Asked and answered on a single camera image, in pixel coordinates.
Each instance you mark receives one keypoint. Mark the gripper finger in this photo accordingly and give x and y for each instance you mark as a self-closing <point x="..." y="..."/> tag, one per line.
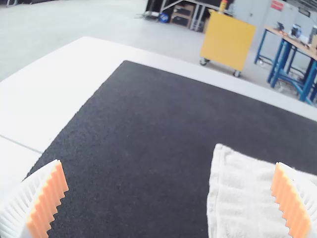
<point x="29" y="205"/>
<point x="297" y="198"/>

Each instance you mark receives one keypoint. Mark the pale towel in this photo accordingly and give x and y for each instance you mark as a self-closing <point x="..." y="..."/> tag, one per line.
<point x="237" y="198"/>

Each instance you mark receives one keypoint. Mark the black mat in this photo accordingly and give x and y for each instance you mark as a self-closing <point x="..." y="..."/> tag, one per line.
<point x="148" y="136"/>

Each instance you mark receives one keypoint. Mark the blue metal workbench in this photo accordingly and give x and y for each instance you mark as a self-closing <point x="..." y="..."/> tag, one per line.
<point x="285" y="53"/>

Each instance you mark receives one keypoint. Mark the yellow wheeled cart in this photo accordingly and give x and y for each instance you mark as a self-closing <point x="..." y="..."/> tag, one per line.
<point x="226" y="44"/>

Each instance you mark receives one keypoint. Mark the grey metal frame table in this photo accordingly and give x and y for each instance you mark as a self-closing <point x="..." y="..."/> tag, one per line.
<point x="183" y="11"/>

